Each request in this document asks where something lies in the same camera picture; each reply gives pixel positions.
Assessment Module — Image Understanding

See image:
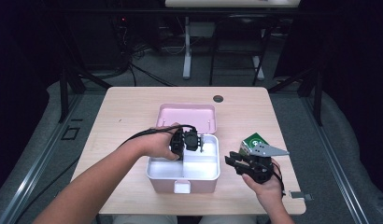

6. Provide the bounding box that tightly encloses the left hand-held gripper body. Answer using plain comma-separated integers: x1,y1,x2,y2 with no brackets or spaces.
169,125,206,157

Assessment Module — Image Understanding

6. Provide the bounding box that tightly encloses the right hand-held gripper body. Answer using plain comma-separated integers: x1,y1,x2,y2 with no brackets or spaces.
242,143,291,185

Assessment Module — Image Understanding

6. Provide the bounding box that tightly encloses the pink storage box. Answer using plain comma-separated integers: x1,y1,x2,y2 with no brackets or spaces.
146,103,221,194

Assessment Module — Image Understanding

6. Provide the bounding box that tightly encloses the green packet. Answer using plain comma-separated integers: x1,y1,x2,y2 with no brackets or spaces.
239,132,270,157

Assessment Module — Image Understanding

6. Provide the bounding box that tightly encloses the person's right hand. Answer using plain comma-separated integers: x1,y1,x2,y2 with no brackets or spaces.
241,158,285,203

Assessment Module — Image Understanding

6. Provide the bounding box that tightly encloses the person's left hand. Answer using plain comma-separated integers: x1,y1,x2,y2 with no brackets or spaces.
139,122,181,161

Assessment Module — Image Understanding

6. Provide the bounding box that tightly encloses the black chair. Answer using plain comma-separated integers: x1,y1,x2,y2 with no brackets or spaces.
208,13,273,87

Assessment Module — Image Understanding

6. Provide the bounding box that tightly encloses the white desk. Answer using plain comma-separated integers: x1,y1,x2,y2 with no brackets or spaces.
164,0,301,82

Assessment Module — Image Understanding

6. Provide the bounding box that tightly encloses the square floor outlet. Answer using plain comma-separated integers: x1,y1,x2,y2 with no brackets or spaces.
61,125,81,141

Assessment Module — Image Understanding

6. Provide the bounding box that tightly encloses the black equipment with red light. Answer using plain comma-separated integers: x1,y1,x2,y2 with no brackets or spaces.
113,15,133,68

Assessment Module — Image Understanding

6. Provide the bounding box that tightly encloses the right hand-held gripper cable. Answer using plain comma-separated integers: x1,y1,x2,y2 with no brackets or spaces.
271,161,286,198

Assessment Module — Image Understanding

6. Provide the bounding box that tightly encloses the hand-held gripper cable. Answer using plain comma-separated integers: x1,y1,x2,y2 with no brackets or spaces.
13,124,198,224
271,161,286,198

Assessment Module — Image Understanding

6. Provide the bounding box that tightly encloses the left hand-held gripper cable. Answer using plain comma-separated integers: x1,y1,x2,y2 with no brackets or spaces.
13,124,198,224

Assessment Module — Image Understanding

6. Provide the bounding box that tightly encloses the grey metal table bracket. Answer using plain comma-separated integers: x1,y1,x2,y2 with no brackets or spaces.
289,190,314,202

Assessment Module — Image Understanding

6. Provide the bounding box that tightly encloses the aluminium floor rail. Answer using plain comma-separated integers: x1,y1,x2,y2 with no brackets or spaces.
0,92,85,224
300,96,371,224

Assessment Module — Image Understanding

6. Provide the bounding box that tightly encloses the black floor cable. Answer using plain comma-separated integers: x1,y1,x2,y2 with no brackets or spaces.
127,61,177,88

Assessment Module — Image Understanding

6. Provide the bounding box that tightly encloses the black metal frame stand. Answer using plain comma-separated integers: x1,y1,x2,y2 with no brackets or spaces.
267,66,324,127
57,66,113,124

